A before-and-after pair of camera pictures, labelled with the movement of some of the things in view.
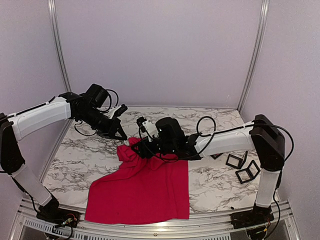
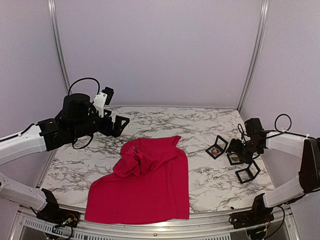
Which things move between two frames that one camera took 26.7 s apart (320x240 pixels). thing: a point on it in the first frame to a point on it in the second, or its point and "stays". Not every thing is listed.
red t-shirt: x=141 y=190 stays
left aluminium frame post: x=64 y=62 stays
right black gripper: x=144 y=146 to x=234 y=147
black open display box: x=248 y=173 stays
